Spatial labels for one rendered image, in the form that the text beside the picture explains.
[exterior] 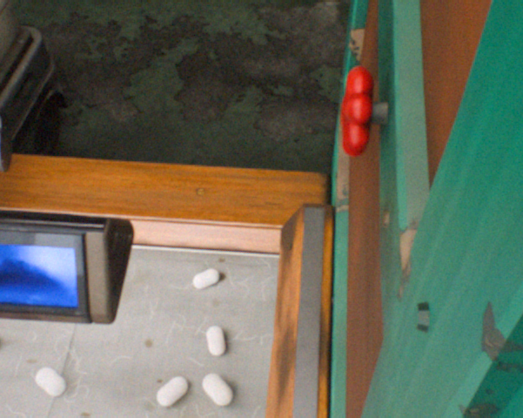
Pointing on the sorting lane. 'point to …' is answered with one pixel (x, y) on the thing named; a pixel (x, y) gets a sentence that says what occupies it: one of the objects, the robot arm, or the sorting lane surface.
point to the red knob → (359, 111)
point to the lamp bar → (54, 266)
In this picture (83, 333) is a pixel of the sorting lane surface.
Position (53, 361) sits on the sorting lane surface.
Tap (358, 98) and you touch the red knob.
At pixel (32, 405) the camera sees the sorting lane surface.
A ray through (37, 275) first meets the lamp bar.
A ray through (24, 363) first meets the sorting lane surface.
